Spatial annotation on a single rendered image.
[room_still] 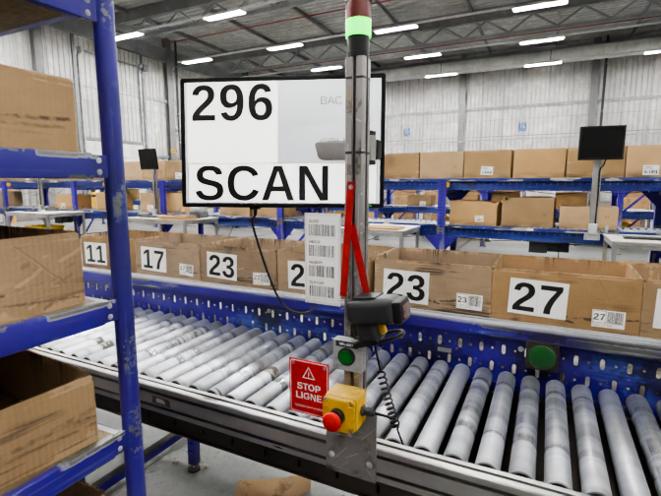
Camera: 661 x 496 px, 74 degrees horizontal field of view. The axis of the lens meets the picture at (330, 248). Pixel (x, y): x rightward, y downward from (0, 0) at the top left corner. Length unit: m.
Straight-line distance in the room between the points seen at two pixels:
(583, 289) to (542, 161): 4.57
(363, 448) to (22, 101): 0.86
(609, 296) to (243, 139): 1.08
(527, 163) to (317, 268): 5.15
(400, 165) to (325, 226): 5.33
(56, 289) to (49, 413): 0.16
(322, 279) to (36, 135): 0.57
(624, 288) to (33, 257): 1.36
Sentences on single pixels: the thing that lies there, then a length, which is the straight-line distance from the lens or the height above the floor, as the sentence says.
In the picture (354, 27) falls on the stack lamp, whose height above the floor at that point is 1.60.
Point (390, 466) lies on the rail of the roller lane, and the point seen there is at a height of 0.71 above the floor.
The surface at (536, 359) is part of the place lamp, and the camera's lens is 1.43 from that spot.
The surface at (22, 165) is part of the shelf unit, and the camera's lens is 0.62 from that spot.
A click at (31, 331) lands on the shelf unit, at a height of 1.13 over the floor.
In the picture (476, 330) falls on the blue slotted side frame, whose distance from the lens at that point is 1.44.
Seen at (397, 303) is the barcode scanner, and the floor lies 1.09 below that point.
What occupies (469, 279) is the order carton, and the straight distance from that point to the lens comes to 1.47.
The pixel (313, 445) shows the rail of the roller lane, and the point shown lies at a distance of 1.11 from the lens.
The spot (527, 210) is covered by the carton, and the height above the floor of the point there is 1.00.
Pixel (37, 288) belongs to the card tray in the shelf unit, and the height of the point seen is 1.17.
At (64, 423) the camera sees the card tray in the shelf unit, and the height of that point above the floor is 0.99.
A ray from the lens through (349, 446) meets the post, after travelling 1.06.
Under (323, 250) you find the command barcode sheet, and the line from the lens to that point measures 0.93.
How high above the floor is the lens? 1.30
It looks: 8 degrees down
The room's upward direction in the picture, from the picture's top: straight up
